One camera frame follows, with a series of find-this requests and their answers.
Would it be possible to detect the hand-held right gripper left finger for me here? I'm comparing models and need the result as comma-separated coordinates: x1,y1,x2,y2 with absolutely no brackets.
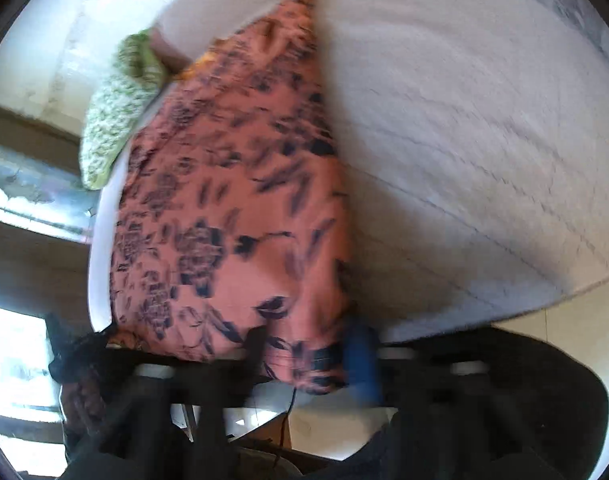
64,326,269,480

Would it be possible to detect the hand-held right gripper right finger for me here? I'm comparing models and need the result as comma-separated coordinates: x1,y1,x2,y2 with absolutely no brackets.
349,317,609,480

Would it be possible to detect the orange floral garment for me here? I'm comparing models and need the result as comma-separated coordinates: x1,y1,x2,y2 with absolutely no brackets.
107,0,355,395

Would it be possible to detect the green patterned pillow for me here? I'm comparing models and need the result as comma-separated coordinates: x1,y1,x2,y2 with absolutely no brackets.
80,30,168,191

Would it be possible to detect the pink quilted bed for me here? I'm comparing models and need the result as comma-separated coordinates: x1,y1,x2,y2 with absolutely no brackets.
87,0,609,403

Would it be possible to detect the pink and brown bolster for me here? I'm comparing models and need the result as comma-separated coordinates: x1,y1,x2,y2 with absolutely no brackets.
149,27,190,75

